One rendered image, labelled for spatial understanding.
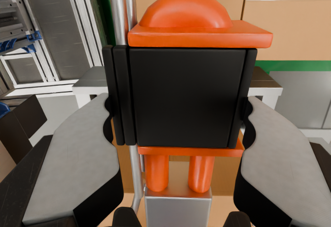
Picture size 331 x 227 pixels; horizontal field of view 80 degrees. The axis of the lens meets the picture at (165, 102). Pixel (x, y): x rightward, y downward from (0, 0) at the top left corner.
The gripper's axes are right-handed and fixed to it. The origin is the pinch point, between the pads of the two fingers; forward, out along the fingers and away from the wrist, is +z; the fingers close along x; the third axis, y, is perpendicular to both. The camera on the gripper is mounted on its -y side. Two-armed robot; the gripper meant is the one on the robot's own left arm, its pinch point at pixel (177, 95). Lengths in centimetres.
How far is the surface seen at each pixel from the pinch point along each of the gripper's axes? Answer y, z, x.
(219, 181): 29.8, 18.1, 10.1
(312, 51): 11, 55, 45
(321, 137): 88, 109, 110
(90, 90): 24, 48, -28
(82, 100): 28, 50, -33
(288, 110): 67, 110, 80
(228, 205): 32.6, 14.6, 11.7
